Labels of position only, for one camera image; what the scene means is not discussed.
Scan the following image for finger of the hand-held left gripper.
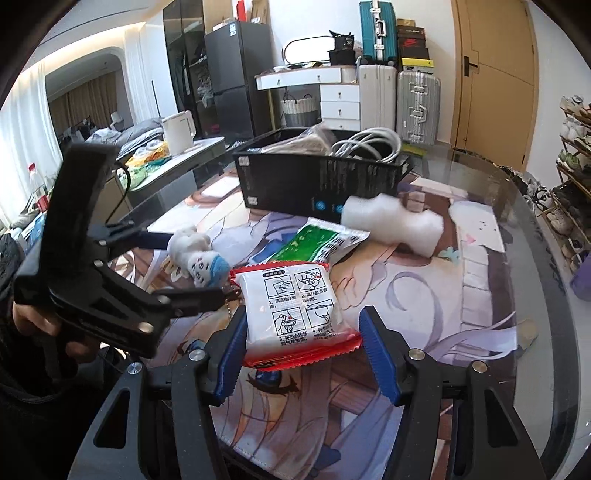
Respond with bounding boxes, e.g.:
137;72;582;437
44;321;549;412
148;287;228;320
99;225;171;256

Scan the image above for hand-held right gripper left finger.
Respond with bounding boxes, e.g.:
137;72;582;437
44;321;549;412
81;305;250;480

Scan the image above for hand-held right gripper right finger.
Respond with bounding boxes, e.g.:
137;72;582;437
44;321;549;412
358;305;536;480

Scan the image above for white plush toy keychain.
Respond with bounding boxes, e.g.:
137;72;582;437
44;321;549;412
166;225;232;324

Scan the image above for red and white packet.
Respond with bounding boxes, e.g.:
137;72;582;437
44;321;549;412
229;260;363;371

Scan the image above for green and white medicine packet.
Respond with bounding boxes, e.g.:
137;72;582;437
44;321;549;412
268;217;373;267

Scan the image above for black cardboard box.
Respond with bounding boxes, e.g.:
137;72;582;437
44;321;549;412
232;128;415;223

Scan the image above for white rope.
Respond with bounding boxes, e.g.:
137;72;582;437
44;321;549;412
262;123;336;156

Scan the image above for white cable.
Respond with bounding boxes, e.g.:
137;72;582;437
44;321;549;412
330;128;401;164

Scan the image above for person's left hand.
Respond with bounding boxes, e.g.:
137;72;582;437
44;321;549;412
11;302;101;365

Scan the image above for plastic bottle with red label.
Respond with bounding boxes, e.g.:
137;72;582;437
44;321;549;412
28;163;52;212

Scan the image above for yellow and green cloths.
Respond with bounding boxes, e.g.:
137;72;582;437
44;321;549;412
124;140;170;191

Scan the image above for printed cartoon desk mat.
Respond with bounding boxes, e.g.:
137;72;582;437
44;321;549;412
116;178;519;477

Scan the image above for grey side table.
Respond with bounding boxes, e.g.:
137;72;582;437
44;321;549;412
104;136;228;219

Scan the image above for bed with grey blanket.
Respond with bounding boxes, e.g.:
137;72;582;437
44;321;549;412
58;117;165;163

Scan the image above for brown curtains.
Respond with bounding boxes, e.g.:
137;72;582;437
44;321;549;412
48;74;119;140

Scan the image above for white electric kettle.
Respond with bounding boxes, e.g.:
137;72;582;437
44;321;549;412
161;111;197;156

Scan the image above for white foam block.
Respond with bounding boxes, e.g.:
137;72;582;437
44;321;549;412
342;194;445;258

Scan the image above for dark glass cabinet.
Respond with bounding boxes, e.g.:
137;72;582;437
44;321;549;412
163;0;209;139

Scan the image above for black refrigerator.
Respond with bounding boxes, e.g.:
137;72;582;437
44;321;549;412
204;21;275;140

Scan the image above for woven basket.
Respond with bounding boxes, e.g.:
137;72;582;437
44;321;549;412
281;95;322;128

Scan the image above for purple bag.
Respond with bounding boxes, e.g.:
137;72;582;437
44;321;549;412
570;262;591;302

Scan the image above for pile of assorted shoes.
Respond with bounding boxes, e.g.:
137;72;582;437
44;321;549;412
501;164;551;205

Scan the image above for white vanity desk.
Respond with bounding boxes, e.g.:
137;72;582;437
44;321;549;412
255;66;362;133

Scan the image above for gold metal shoe rack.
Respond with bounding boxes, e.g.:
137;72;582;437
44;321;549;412
536;95;591;278

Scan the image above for oval mirror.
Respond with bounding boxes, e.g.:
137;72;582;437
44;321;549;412
283;35;336;68

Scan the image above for silver suitcase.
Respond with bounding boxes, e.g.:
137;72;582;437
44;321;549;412
396;69;442;147

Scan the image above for white suitcase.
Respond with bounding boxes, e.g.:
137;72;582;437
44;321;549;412
358;64;399;136

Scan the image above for black bag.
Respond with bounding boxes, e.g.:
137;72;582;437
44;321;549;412
329;30;358;66

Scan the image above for shoe rack with shoes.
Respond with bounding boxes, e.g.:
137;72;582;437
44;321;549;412
538;95;591;275

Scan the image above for tan wooden door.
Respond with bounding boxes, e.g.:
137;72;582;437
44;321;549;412
450;0;542;172

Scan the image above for teal suitcase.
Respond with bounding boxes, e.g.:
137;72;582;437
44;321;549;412
359;0;399;66

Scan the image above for stack of shoe boxes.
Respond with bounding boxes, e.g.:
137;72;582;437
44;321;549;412
396;18;435;73

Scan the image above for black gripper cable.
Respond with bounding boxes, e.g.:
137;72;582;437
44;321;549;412
113;164;133;200

